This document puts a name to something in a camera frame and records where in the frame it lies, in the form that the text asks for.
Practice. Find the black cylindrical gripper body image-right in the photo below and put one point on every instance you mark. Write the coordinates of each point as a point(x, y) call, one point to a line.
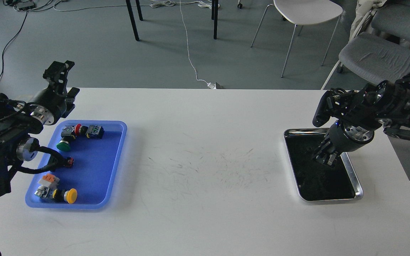
point(348, 138)

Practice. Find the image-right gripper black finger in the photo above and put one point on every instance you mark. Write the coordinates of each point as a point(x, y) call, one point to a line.
point(321, 150)
point(331, 159)

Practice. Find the black cylindrical gripper body image-left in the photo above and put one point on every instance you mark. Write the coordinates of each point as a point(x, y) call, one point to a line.
point(49, 105)

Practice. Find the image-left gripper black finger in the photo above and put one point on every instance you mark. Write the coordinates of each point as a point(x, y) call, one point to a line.
point(56, 76)
point(69, 101)

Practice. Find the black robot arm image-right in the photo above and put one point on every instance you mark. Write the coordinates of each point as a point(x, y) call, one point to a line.
point(359, 114)

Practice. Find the silver metal tray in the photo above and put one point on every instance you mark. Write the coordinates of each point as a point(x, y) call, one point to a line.
point(316, 183)

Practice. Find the blue plastic tray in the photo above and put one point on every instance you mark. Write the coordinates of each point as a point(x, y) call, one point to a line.
point(94, 169)

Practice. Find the grey green contact block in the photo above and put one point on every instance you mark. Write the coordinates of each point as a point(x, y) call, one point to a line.
point(95, 132)

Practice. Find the orange white contact block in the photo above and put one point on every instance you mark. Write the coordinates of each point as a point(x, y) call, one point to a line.
point(50, 181)

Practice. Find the black power strip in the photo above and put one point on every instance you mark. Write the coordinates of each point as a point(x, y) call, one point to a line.
point(25, 5)

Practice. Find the grey padded chair near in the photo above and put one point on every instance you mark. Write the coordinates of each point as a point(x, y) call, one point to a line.
point(374, 59)

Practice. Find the grey padded chair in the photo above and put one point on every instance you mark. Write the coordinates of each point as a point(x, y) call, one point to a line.
point(374, 59)
point(393, 19)

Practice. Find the black table leg left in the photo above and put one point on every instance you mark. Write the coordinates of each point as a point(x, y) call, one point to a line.
point(132, 17)

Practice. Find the black table leg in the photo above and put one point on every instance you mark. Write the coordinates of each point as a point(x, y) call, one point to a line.
point(214, 16)
point(132, 17)

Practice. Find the white power adapter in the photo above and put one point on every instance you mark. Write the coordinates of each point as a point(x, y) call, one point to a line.
point(214, 85)

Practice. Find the white chair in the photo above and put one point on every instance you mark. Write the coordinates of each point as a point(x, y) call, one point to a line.
point(304, 13)

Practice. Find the grey padded chair far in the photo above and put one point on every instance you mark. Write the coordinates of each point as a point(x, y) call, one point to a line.
point(393, 19)

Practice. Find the black table leg right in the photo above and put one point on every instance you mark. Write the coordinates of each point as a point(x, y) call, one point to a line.
point(214, 16)

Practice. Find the red push button switch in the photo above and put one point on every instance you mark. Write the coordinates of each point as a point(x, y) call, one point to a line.
point(80, 130)

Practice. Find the green push button switch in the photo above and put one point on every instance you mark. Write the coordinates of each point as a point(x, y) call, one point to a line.
point(68, 135)

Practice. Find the yellow push button switch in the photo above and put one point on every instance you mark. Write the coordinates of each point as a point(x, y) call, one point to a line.
point(57, 195)

